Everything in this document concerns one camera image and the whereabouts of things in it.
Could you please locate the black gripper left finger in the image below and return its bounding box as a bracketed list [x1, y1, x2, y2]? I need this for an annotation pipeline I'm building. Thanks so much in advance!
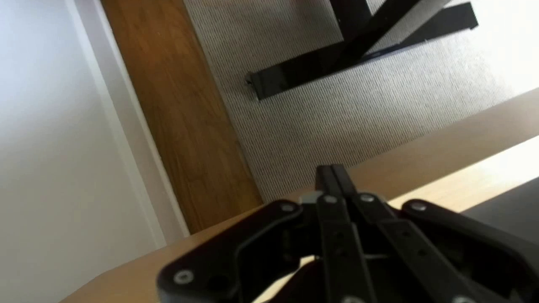
[156, 165, 376, 303]

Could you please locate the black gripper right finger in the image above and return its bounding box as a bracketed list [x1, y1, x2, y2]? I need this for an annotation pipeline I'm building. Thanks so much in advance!
[333, 165, 539, 303]

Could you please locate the black metal stand frame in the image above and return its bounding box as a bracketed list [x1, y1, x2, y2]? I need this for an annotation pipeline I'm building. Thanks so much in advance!
[245, 0, 479, 101]

